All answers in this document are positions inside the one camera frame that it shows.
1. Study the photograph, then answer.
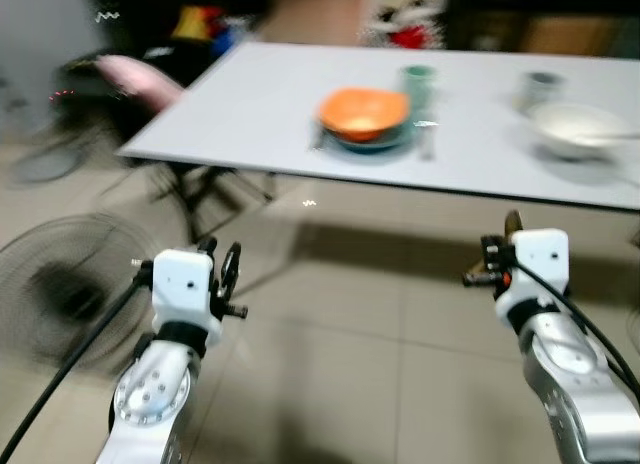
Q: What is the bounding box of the green mug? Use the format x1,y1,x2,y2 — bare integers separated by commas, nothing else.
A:
402,65,437,110

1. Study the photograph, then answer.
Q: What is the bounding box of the black floor fan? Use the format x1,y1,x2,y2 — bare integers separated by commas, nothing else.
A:
0,214,151,375

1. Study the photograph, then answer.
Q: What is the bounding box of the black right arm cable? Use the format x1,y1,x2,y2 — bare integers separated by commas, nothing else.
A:
510,264,640,405

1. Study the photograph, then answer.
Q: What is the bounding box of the white bowl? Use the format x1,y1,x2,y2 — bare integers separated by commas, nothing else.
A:
528,103,629,163

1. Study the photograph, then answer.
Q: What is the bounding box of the red soft item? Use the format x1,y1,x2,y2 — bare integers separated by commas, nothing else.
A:
385,24,431,50

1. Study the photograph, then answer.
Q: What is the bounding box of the pink cushioned chair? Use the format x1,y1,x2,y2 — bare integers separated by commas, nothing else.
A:
95,54,186,110

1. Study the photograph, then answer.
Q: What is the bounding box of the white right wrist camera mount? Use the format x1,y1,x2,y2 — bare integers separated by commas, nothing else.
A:
495,228,571,330

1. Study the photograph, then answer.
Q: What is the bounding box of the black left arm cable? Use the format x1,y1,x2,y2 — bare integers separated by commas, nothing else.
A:
0,269,153,460

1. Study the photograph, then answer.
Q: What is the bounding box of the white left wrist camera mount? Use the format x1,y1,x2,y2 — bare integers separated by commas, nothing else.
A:
150,249,223,347

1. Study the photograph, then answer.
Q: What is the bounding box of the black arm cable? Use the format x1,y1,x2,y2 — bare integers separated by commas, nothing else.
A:
0,269,153,460
510,264,640,405

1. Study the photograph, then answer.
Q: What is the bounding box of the brown cardboard box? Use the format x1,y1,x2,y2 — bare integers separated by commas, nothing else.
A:
530,19,611,55

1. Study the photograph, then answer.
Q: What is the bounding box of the black table leg frame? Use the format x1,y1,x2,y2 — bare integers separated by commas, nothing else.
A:
150,159,276,240

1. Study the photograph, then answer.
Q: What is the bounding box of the orange bowl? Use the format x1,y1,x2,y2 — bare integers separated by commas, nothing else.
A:
318,87,411,143

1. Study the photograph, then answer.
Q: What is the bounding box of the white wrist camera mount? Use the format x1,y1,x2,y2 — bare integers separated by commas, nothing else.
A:
495,228,571,330
150,249,223,347

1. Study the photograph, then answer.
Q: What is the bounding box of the grey mug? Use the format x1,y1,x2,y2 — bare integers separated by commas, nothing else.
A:
520,71,563,113

